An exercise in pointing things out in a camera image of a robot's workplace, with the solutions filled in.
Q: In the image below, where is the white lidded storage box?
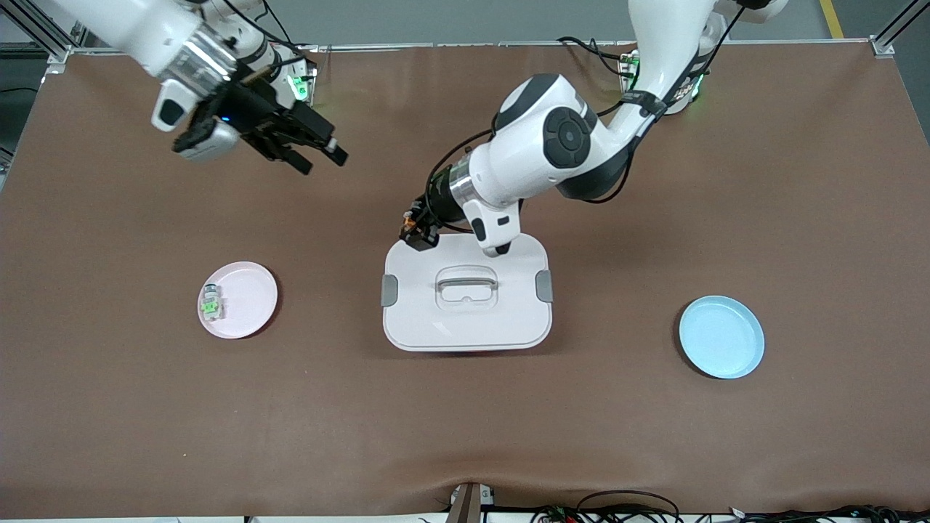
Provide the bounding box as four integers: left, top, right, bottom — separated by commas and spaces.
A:
381, 232, 554, 353

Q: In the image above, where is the pink round plate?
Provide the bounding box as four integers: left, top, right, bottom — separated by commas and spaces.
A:
197, 261, 279, 340

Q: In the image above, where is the light blue round plate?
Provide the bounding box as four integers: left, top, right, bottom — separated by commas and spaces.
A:
678, 294, 766, 380

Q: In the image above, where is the translucent grey lid handle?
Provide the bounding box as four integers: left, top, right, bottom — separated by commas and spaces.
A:
436, 273, 498, 291

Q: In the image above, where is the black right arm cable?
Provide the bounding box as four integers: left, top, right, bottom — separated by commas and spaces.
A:
218, 0, 317, 81

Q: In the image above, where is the aluminium table edge rail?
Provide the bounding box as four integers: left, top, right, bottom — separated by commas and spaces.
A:
45, 38, 894, 57

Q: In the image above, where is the black base cable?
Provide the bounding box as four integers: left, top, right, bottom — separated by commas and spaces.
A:
557, 35, 633, 77

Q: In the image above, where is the aluminium frame strut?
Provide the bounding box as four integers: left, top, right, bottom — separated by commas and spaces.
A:
0, 0, 73, 65
872, 0, 930, 55

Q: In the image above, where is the brown upright post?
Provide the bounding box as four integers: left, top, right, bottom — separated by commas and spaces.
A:
445, 482, 482, 523

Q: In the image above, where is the black cable tangle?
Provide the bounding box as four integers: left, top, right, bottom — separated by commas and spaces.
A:
530, 490, 684, 523

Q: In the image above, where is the black cable bundle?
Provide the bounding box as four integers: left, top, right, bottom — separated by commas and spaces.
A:
727, 504, 930, 523

